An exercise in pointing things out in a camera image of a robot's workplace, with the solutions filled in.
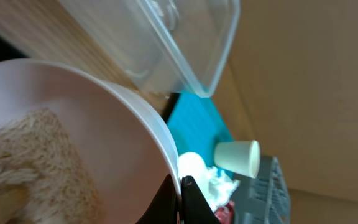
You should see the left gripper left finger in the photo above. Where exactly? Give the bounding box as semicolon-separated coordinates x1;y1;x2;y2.
136;175;178;224

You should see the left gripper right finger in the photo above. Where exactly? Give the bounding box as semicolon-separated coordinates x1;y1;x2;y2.
181;175;220;224

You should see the white bowl with scraps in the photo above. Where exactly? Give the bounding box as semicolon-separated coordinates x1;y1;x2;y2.
0;59;181;223

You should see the grey dishwasher rack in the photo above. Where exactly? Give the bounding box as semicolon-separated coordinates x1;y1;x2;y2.
231;156;291;224

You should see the red snack wrapper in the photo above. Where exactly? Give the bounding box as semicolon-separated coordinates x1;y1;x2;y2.
214;200;235;224

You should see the crumpled white napkin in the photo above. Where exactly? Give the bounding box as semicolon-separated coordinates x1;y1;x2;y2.
201;167;240;212

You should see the white paper cup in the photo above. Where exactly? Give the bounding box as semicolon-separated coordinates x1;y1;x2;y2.
214;140;260;179

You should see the teal serving tray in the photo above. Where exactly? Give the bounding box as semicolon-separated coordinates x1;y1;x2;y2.
167;93;233;167

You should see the peanuts and rice pile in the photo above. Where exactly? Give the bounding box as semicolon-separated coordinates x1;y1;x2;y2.
0;108;104;224

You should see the clear plastic bin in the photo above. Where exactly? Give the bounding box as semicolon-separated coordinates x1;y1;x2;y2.
60;0;241;98

